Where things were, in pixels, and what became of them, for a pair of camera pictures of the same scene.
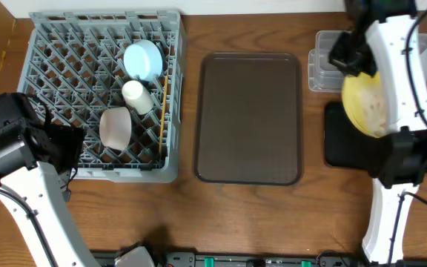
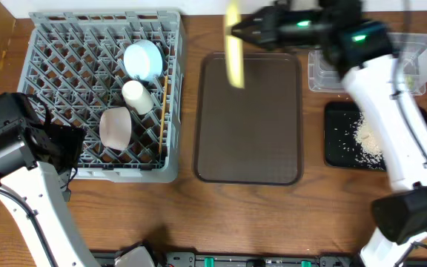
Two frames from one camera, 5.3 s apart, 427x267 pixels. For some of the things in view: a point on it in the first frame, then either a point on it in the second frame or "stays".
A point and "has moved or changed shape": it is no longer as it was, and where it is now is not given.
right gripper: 349,69 to 245,28
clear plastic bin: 325,75 stays
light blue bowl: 143,60 stays
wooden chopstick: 163,113 stays
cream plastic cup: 137,97 stays
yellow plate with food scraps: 365,98 has moved or changed shape
